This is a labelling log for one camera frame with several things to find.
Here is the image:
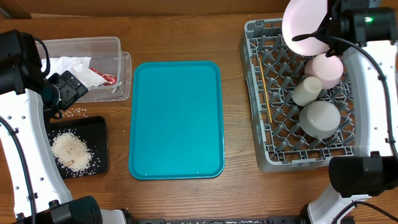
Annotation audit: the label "teal serving tray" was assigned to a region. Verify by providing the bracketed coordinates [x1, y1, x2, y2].
[128, 61, 225, 180]

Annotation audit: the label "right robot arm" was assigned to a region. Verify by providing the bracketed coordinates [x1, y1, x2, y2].
[282, 0, 397, 223]

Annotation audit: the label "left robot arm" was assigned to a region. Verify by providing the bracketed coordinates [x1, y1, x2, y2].
[1, 30, 135, 223]

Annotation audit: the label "clear plastic bin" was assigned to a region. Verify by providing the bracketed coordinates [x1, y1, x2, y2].
[36, 37, 132, 103]

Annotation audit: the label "rice leftovers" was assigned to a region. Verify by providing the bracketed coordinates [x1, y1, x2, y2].
[50, 129, 101, 179]

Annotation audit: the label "wooden chopstick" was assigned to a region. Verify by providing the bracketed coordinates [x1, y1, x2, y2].
[258, 55, 273, 124]

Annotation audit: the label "white cup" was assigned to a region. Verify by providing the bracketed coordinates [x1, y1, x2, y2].
[292, 77, 323, 106]

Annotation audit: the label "grey bowl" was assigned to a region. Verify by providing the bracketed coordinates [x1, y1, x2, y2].
[299, 101, 340, 139]

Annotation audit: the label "scattered rice grains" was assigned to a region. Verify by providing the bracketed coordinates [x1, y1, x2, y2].
[63, 108, 88, 119]

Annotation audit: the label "large white plate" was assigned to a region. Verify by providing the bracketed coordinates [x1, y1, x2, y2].
[282, 0, 329, 57]

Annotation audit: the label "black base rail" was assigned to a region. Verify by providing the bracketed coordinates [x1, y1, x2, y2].
[136, 216, 299, 224]

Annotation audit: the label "black tray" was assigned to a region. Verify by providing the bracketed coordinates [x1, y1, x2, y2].
[47, 116, 109, 179]

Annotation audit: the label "grey dishwasher rack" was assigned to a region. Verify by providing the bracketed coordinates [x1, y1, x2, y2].
[239, 19, 355, 172]

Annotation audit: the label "red snack wrapper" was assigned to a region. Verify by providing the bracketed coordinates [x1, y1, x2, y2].
[91, 67, 118, 86]

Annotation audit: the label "white napkin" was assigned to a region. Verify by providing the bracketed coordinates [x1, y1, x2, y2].
[72, 64, 106, 87]
[46, 57, 91, 78]

